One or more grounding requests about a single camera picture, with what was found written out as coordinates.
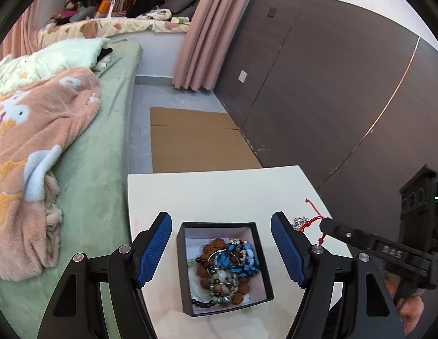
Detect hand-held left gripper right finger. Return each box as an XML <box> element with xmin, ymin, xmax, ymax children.
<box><xmin>271</xmin><ymin>212</ymin><xmax>407</xmax><ymax>339</ymax></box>

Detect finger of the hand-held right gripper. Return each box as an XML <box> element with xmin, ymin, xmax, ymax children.
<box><xmin>320</xmin><ymin>218</ymin><xmax>437</xmax><ymax>288</ymax></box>

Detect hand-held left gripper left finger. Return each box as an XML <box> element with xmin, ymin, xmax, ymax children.
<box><xmin>37</xmin><ymin>212</ymin><xmax>173</xmax><ymax>339</ymax></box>

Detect black cardboard box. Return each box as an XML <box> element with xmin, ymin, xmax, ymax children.
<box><xmin>176</xmin><ymin>222</ymin><xmax>275</xmax><ymax>317</ymax></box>

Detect red cord bracelet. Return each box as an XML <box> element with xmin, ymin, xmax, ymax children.
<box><xmin>305</xmin><ymin>199</ymin><xmax>327</xmax><ymax>245</ymax></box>

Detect pile of bead bracelets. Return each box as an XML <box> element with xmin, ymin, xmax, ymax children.
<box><xmin>188</xmin><ymin>238</ymin><xmax>262</xmax><ymax>309</ymax></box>

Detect person's right hand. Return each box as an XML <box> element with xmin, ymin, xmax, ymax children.
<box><xmin>383</xmin><ymin>272</ymin><xmax>425</xmax><ymax>335</ymax></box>

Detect white table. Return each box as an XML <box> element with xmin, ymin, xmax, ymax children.
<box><xmin>127</xmin><ymin>165</ymin><xmax>354</xmax><ymax>339</ymax></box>

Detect bed with green sheet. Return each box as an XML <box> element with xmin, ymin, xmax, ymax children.
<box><xmin>0</xmin><ymin>39</ymin><xmax>149</xmax><ymax>339</ymax></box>

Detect flat cardboard sheet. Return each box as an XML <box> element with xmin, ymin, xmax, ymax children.
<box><xmin>150</xmin><ymin>107</ymin><xmax>264</xmax><ymax>173</ymax></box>

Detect pink duck print blanket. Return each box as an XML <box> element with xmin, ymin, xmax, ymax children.
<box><xmin>0</xmin><ymin>67</ymin><xmax>102</xmax><ymax>281</ymax></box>

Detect light green quilt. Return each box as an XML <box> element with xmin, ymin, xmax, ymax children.
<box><xmin>0</xmin><ymin>37</ymin><xmax>111</xmax><ymax>96</ymax></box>

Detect pink curtain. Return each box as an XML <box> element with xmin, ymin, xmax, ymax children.
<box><xmin>1</xmin><ymin>0</ymin><xmax>43</xmax><ymax>57</ymax></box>
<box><xmin>172</xmin><ymin>0</ymin><xmax>255</xmax><ymax>92</ymax></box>

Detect floral window seat cushion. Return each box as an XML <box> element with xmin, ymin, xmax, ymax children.
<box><xmin>38</xmin><ymin>18</ymin><xmax>189</xmax><ymax>48</ymax></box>

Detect white black patterned cloth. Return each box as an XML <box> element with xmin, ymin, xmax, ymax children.
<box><xmin>137</xmin><ymin>9</ymin><xmax>172</xmax><ymax>21</ymax></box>

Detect grey bolster pillow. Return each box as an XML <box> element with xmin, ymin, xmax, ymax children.
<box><xmin>68</xmin><ymin>6</ymin><xmax>97</xmax><ymax>23</ymax></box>

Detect black bag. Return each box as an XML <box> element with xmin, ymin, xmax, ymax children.
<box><xmin>126</xmin><ymin>0</ymin><xmax>165</xmax><ymax>18</ymax></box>

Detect dark haired doll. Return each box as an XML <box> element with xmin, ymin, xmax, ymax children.
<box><xmin>63</xmin><ymin>2</ymin><xmax>85</xmax><ymax>16</ymax></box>

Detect silver chain trinket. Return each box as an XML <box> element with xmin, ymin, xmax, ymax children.
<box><xmin>292</xmin><ymin>215</ymin><xmax>310</xmax><ymax>233</ymax></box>

